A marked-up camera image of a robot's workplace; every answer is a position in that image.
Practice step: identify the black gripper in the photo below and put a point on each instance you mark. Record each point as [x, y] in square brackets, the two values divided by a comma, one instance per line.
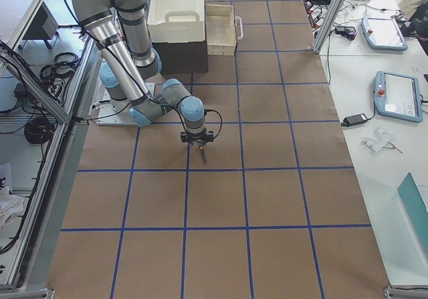
[198, 141]

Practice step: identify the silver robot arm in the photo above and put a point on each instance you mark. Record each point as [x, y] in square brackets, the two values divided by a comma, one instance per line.
[119, 28]

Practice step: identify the light wooden open drawer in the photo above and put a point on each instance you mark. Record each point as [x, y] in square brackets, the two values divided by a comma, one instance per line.
[221, 31]

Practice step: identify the dark brown wooden cabinet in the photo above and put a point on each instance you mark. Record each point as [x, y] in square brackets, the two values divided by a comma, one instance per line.
[183, 58]

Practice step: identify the white plastic tray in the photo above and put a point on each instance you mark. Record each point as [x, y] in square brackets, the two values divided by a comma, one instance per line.
[176, 21]

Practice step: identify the small black power adapter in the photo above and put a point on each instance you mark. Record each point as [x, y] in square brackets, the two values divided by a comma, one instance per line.
[354, 120]

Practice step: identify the black electronics box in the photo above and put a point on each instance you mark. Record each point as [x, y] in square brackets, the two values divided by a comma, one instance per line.
[43, 27]

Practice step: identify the lower blue teach pendant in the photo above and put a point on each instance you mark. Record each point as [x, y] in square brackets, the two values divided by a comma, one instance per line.
[397, 96]

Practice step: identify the blue teach pendant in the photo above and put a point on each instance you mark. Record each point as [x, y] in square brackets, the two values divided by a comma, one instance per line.
[383, 34]
[397, 96]

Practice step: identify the crumpled white cloth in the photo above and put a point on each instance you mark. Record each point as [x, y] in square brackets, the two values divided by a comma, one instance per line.
[11, 205]

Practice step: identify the upper blue teach pendant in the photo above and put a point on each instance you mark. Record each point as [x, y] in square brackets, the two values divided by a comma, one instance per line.
[383, 34]

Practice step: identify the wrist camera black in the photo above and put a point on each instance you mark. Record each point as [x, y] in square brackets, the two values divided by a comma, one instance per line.
[210, 136]

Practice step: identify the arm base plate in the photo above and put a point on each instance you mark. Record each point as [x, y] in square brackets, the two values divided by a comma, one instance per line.
[113, 108]

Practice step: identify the white drawer handle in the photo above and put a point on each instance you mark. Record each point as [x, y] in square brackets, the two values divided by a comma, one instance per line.
[239, 26]

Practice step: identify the clear acrylic bracket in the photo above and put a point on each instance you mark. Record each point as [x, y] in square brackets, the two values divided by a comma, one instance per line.
[382, 140]

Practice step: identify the aluminium frame post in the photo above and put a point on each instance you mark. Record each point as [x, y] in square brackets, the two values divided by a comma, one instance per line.
[325, 28]

